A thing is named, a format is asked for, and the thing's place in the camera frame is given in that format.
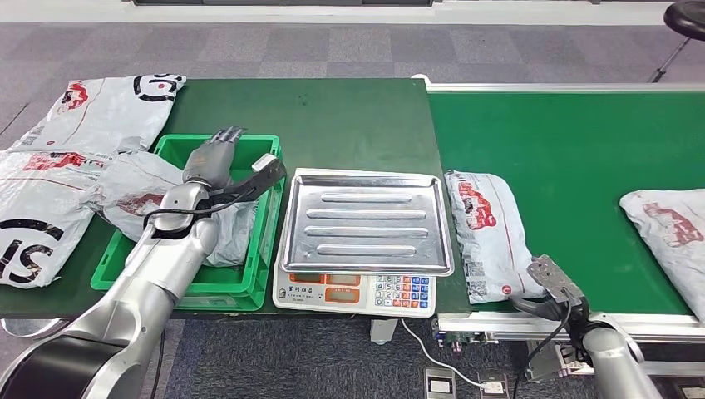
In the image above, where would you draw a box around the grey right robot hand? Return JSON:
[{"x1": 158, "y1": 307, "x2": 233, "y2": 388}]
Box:
[{"x1": 509, "y1": 296, "x2": 590, "y2": 338}]

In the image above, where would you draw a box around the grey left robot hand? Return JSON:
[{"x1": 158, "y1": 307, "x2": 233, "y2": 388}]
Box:
[{"x1": 182, "y1": 126, "x2": 248, "y2": 191}]

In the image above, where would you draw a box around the grey parcel bag red print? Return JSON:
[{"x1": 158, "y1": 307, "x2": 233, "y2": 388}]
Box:
[
  {"x1": 619, "y1": 189, "x2": 705, "y2": 323},
  {"x1": 443, "y1": 170, "x2": 546, "y2": 305}
]

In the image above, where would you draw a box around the silver floor socket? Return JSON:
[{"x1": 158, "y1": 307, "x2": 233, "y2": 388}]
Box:
[
  {"x1": 424, "y1": 367, "x2": 457, "y2": 399},
  {"x1": 476, "y1": 372, "x2": 511, "y2": 399},
  {"x1": 672, "y1": 381, "x2": 705, "y2": 399}
]

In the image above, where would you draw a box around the large white courier bag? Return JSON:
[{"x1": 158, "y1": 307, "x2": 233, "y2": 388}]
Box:
[
  {"x1": 0, "y1": 150, "x2": 120, "y2": 290},
  {"x1": 7, "y1": 74, "x2": 187, "y2": 157}
]

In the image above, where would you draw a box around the green plastic bin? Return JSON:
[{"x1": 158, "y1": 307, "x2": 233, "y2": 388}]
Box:
[{"x1": 90, "y1": 133, "x2": 286, "y2": 313}]

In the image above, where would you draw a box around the dark green table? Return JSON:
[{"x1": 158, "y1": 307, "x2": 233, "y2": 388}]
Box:
[{"x1": 0, "y1": 77, "x2": 472, "y2": 321}]

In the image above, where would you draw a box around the white scale with steel tray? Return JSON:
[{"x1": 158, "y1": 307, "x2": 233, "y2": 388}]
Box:
[{"x1": 271, "y1": 167, "x2": 456, "y2": 319}]

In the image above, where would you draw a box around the white table leg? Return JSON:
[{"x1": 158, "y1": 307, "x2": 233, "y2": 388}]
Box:
[{"x1": 370, "y1": 318, "x2": 399, "y2": 345}]

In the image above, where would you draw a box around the silver round base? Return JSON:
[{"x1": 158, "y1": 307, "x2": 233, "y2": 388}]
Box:
[{"x1": 0, "y1": 318, "x2": 71, "y2": 340}]

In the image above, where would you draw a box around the black stool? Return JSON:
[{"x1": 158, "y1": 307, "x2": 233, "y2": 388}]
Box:
[{"x1": 647, "y1": 0, "x2": 705, "y2": 84}]

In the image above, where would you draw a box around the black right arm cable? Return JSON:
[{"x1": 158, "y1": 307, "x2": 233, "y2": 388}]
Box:
[{"x1": 512, "y1": 297, "x2": 574, "y2": 399}]

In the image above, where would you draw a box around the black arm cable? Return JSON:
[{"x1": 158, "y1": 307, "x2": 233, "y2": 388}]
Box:
[
  {"x1": 512, "y1": 297, "x2": 574, "y2": 399},
  {"x1": 143, "y1": 187, "x2": 259, "y2": 399}
]

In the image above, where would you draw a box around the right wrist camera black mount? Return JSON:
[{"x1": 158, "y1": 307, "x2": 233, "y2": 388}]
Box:
[{"x1": 525, "y1": 254, "x2": 589, "y2": 309}]

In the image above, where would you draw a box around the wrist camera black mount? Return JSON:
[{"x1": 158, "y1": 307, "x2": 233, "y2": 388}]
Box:
[
  {"x1": 209, "y1": 153, "x2": 288, "y2": 208},
  {"x1": 525, "y1": 254, "x2": 589, "y2": 309}
]

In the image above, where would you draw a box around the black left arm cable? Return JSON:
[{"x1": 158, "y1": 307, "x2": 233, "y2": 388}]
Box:
[{"x1": 143, "y1": 187, "x2": 259, "y2": 399}]

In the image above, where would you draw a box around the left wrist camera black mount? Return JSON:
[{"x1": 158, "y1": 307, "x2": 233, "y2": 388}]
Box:
[{"x1": 209, "y1": 153, "x2": 288, "y2": 208}]

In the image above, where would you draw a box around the white power cable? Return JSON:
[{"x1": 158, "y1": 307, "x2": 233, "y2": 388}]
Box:
[{"x1": 399, "y1": 318, "x2": 505, "y2": 393}]

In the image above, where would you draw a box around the green conveyor belt aluminium frame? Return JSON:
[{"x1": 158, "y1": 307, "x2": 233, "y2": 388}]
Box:
[{"x1": 410, "y1": 74, "x2": 705, "y2": 384}]

